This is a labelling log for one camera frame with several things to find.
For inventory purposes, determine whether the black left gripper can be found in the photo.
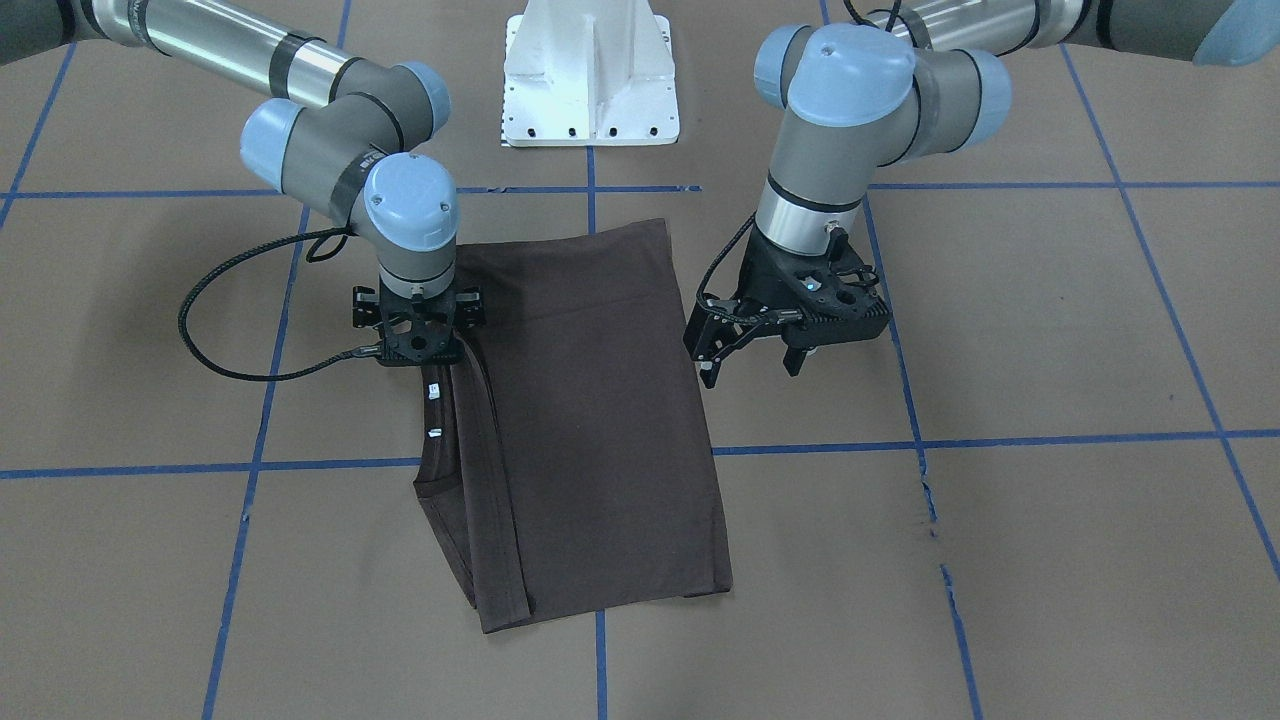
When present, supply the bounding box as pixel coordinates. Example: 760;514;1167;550
684;231;892;389

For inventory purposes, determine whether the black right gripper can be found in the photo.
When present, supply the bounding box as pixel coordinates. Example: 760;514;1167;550
352;283;485;366

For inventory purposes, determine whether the dark brown t-shirt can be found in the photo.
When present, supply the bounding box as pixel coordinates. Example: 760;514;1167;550
413;219;733;633

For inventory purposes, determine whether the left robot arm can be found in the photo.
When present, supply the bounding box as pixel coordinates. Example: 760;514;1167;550
684;1;1279;388

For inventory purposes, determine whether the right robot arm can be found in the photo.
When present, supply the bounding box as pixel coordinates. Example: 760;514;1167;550
1;1;485;366

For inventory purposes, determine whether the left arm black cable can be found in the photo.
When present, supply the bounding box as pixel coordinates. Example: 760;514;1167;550
698;210;762;322

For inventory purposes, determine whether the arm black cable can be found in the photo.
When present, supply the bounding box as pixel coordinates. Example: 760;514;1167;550
178;225;387;382
698;210;762;322

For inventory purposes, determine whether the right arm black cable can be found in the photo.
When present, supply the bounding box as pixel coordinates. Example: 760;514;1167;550
178;225;387;382

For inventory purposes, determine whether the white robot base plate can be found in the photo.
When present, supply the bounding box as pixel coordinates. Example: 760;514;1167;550
500;1;681;147

